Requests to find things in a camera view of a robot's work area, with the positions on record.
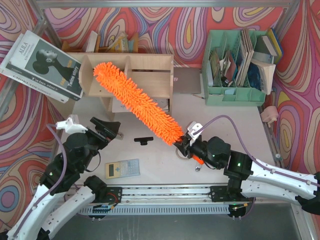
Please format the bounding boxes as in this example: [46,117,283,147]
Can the white black stapler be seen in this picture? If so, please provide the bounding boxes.
[115,131,124,140]

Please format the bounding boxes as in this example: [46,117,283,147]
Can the orange chenille duster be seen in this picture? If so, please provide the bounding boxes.
[93,62,203,166]

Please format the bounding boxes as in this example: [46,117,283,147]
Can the grey laptop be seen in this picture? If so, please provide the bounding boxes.
[173,67,201,94]

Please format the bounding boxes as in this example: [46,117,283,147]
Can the Twins story magazine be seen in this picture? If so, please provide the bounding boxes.
[0,30,83,103]

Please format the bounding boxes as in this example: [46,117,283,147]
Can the green plastic file organizer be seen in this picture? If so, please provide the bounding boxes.
[201,28,266,107]

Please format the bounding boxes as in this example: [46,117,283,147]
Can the pink piggy figure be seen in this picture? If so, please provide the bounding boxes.
[260,105,279,128]

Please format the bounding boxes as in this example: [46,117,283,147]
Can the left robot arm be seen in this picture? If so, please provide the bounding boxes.
[0,115,123,240]

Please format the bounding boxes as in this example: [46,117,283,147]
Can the yellow blue calculator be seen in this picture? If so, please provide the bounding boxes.
[105,158,140,179]

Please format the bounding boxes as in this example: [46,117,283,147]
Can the open book in organizer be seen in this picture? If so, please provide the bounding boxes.
[251,58,276,95]

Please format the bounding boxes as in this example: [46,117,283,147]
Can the pencil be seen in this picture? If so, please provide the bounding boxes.
[192,94,205,99]

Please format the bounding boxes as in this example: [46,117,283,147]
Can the clear tape roll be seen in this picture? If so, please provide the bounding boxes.
[175,148,189,161]

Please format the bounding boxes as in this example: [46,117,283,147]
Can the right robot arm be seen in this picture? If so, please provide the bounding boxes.
[174,135,320,215]

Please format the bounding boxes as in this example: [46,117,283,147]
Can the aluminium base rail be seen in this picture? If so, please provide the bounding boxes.
[32,184,305,207]

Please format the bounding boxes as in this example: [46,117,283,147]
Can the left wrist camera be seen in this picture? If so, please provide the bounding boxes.
[55,114,88,135]

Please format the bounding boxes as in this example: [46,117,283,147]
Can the wooden bookshelf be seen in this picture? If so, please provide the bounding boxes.
[69,52,174,121]

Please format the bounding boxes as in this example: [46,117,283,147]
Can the black binder clip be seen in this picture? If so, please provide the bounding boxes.
[134,136,154,146]

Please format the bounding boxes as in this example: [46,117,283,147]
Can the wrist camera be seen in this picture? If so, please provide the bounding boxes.
[186,121,203,146]
[55,114,88,135]

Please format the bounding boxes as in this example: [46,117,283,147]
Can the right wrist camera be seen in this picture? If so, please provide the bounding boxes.
[186,121,203,146]

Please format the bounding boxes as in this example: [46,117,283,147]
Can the spiral notebook under shelf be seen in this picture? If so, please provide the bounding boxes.
[111,97,170,113]

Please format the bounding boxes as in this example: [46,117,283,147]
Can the blue yellow book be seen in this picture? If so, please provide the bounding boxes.
[254,28,283,65]

